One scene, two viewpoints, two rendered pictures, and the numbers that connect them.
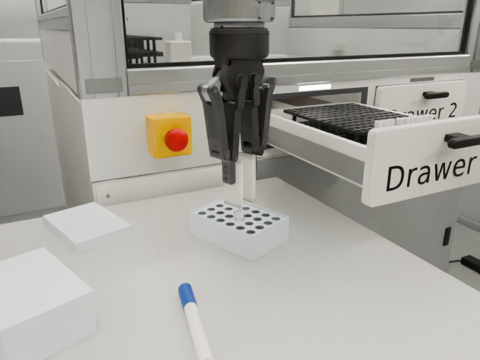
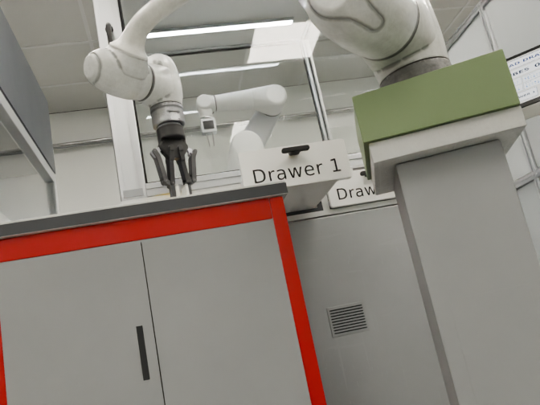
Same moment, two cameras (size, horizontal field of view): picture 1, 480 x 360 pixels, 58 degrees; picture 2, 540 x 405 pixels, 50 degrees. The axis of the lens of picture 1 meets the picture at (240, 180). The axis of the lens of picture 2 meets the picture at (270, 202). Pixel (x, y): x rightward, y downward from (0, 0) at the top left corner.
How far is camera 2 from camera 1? 1.18 m
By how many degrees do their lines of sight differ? 37
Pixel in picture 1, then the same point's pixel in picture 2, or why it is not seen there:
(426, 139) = (275, 155)
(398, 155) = (257, 164)
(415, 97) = (358, 178)
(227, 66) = (161, 141)
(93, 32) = (127, 167)
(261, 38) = (174, 126)
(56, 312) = not seen: hidden behind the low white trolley
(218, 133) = (160, 169)
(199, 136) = not seen: hidden behind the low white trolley
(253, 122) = (183, 168)
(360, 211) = (341, 270)
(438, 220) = not seen: hidden behind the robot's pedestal
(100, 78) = (131, 189)
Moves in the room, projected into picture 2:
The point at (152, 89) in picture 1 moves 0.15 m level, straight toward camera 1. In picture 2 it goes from (160, 192) to (145, 179)
